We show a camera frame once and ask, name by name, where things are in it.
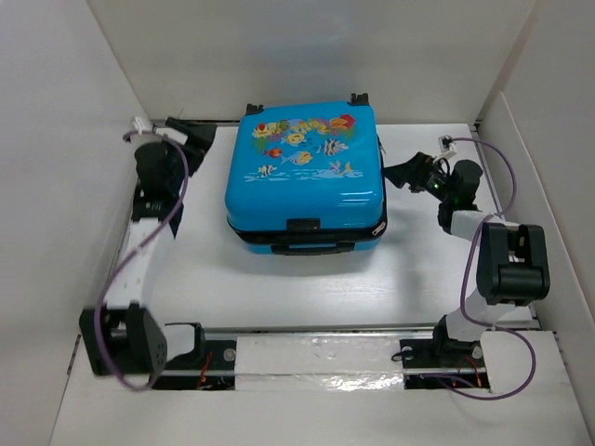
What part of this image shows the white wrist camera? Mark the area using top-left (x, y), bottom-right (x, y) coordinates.
top-left (129, 116), bottom-right (153, 135)
top-left (438, 135), bottom-right (456, 160)

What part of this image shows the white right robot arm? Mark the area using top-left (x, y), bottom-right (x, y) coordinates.
top-left (383, 152), bottom-right (550, 365)

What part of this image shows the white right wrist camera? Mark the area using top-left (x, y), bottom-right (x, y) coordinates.
top-left (438, 135), bottom-right (456, 160)

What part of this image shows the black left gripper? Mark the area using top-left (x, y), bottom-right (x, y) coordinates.
top-left (163, 120), bottom-right (218, 194)

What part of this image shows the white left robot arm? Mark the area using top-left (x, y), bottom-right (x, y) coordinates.
top-left (79, 117), bottom-right (217, 379)

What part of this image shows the purple cable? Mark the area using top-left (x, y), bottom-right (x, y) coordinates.
top-left (445, 137), bottom-right (538, 401)
top-left (92, 128), bottom-right (191, 391)

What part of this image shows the blue hard-shell suitcase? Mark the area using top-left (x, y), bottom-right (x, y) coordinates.
top-left (225, 93), bottom-right (388, 256)

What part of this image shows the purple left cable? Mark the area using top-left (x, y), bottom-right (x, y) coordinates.
top-left (92, 128), bottom-right (191, 391)

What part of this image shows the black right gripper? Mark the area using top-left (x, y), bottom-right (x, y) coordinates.
top-left (379, 152), bottom-right (453, 203)

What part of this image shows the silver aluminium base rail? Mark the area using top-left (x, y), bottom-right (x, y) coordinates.
top-left (149, 330), bottom-right (567, 400)

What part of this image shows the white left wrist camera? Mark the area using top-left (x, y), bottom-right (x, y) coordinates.
top-left (129, 116), bottom-right (153, 135)

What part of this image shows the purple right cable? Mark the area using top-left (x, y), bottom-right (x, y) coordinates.
top-left (445, 137), bottom-right (538, 401)

